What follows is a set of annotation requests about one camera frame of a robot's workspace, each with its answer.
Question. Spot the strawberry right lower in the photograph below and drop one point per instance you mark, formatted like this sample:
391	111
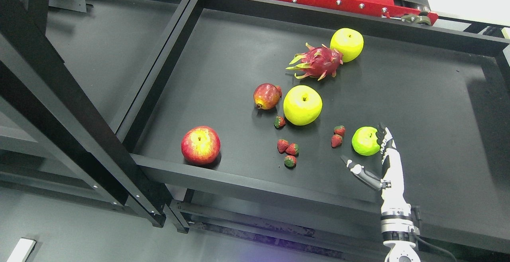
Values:
336	140

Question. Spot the strawberry front middle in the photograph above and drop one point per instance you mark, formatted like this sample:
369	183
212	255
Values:
292	149

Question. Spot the red pomegranate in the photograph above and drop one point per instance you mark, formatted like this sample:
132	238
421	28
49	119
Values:
266	96

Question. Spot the green apple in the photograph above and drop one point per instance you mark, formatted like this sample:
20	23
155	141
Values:
365	141

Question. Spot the far yellow apple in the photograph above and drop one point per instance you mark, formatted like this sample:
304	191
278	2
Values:
349	42

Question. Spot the large yellow apple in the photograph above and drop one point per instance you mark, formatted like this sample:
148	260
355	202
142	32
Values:
302	105

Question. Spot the pink dragon fruit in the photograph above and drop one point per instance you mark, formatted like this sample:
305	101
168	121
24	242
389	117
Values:
317	62

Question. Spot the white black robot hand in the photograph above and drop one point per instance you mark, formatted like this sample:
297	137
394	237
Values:
390	183

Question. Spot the red apple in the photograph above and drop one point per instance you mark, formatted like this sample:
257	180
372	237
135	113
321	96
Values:
200	145

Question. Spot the black metal shelf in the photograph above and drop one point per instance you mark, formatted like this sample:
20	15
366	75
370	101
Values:
94	106

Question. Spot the strawberry right upper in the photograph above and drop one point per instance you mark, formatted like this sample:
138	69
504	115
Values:
339	130

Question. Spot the strawberry near yellow apple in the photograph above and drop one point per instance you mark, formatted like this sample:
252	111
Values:
279	122

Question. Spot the strawberry front lowest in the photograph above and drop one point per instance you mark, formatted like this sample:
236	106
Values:
290	161

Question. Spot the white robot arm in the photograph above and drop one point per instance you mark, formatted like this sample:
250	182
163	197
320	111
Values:
398	233

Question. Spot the strawberry front left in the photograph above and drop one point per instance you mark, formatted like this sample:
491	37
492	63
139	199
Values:
282	145

